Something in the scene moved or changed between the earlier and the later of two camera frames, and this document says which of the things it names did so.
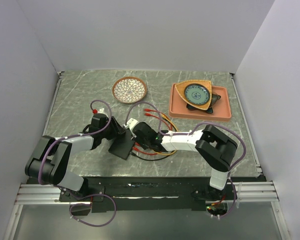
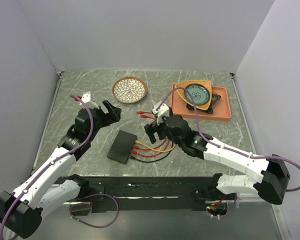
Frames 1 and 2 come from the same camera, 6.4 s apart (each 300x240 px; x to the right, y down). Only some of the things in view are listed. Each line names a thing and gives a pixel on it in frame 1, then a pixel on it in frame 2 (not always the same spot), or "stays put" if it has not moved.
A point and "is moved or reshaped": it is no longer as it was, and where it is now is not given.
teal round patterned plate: (197, 94) stays put
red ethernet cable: (137, 143) is moved or reshaped
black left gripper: (117, 129) → (108, 118)
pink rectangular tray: (221, 112) stays put
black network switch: (122, 144) is moved or reshaped
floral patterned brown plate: (129, 90) stays put
